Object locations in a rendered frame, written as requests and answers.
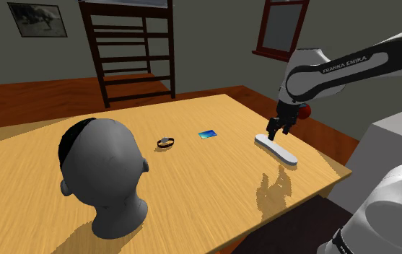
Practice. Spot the dark wooden bunk bed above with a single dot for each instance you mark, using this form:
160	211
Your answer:
133	58

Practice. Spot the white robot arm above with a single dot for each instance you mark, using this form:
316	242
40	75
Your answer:
330	61

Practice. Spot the red framed window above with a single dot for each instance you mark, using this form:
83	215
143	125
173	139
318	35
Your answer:
281	24

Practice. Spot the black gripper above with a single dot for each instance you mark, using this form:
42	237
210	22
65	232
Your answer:
287	112

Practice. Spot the red round thing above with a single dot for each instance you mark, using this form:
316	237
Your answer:
305	112

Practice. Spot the framed wall picture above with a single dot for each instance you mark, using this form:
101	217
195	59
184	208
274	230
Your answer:
37	20

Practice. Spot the grey robot stand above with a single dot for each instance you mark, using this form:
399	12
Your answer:
387	147

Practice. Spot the white long flat remote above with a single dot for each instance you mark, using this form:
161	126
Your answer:
278	151

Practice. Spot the wooden table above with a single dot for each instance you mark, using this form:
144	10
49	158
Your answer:
200	183

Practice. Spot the blue card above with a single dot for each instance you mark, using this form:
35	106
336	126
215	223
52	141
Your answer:
207	134

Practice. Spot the grey mannequin head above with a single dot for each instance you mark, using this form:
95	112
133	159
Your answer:
105	168

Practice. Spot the black wristwatch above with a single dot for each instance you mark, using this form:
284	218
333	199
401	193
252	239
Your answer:
165	142

